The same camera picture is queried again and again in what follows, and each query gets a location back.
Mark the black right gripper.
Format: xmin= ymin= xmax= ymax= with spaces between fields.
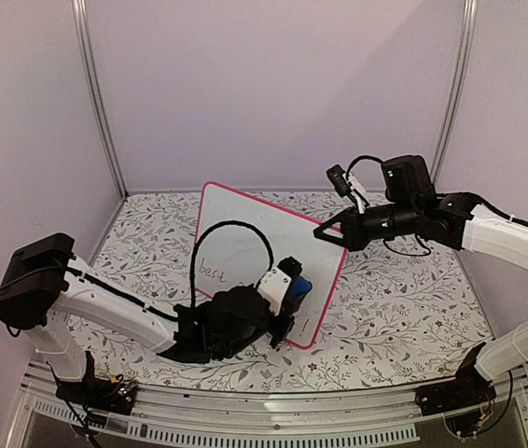
xmin=313 ymin=201 xmax=418 ymax=255

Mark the pink framed whiteboard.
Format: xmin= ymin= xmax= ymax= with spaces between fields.
xmin=195 ymin=182 xmax=347 ymax=350

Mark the blue whiteboard eraser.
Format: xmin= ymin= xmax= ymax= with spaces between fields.
xmin=290 ymin=276 xmax=312 ymax=296

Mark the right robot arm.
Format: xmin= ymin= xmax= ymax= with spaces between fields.
xmin=313 ymin=155 xmax=528 ymax=415

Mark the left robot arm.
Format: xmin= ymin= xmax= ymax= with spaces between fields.
xmin=0 ymin=232 xmax=312 ymax=414

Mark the floral table mat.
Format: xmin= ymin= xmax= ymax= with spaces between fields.
xmin=68 ymin=192 xmax=493 ymax=393

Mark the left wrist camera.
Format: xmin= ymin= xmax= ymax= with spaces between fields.
xmin=256 ymin=257 xmax=302 ymax=316

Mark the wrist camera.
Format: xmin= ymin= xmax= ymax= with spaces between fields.
xmin=256 ymin=257 xmax=302 ymax=316
xmin=326 ymin=164 xmax=369 ymax=214

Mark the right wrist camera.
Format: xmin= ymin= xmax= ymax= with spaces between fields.
xmin=326 ymin=164 xmax=369 ymax=214

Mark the right black cable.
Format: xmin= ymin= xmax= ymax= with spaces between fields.
xmin=345 ymin=155 xmax=436 ymax=257

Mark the left black sleeved cable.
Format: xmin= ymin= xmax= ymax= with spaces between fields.
xmin=189 ymin=219 xmax=275 ymax=309

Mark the front aluminium rail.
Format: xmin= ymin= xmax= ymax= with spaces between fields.
xmin=25 ymin=382 xmax=528 ymax=448

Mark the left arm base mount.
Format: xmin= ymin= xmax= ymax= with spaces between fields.
xmin=55 ymin=373 xmax=138 ymax=415

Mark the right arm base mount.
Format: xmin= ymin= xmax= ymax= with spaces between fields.
xmin=415 ymin=379 xmax=496 ymax=439

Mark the right aluminium frame post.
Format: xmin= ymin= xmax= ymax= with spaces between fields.
xmin=430 ymin=0 xmax=479 ymax=183

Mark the aluminium frame post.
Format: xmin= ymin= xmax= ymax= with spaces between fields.
xmin=71 ymin=0 xmax=129 ymax=200
xmin=430 ymin=0 xmax=479 ymax=183

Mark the left aluminium frame post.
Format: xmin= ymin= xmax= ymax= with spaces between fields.
xmin=71 ymin=0 xmax=129 ymax=200

